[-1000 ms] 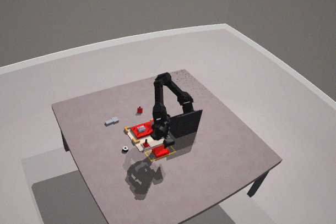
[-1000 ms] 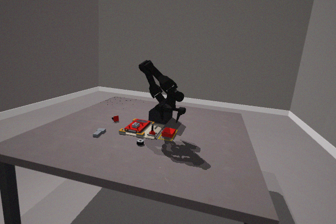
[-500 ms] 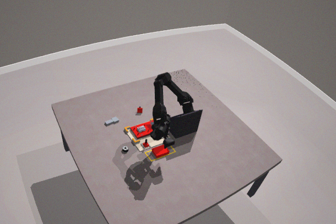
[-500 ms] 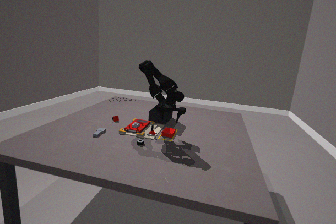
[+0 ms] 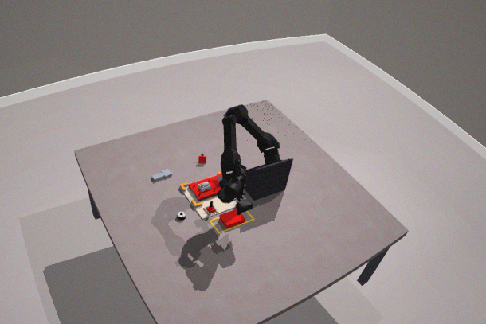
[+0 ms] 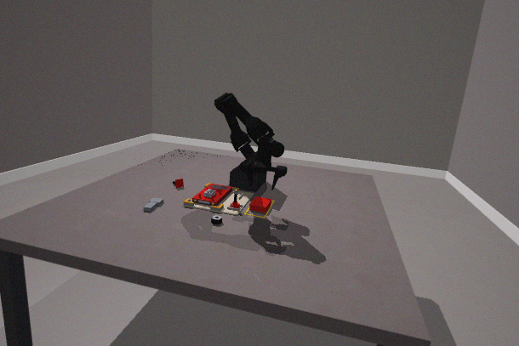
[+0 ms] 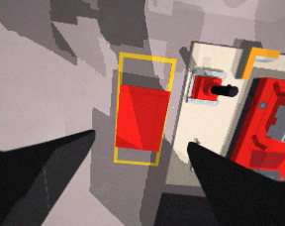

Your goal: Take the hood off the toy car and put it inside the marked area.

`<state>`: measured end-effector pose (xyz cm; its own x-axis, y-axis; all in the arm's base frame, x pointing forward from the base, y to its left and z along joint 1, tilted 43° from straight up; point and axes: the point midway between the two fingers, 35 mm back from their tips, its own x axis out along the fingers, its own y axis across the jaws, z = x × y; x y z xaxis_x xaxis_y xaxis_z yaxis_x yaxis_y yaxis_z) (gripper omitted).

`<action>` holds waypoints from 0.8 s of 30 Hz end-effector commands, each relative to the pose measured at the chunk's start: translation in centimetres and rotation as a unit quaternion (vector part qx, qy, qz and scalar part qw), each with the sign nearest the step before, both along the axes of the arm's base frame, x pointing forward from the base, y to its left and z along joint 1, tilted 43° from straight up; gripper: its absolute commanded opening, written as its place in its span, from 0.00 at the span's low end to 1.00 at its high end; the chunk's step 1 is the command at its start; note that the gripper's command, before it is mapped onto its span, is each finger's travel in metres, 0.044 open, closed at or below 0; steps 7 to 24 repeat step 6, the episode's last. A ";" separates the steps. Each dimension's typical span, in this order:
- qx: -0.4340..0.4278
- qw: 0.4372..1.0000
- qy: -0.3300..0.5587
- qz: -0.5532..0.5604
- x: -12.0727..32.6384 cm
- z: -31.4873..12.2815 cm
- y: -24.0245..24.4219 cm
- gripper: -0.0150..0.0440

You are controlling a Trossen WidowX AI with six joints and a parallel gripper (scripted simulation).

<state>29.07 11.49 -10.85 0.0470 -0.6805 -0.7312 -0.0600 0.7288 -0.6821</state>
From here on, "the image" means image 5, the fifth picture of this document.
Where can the black toy tyre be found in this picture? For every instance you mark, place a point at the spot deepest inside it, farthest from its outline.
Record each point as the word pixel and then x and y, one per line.
pixel 181 215

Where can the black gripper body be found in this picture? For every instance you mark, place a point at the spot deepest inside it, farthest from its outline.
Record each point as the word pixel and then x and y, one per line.
pixel 243 204

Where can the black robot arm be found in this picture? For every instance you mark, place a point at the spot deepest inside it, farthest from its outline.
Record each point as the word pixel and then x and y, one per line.
pixel 230 159

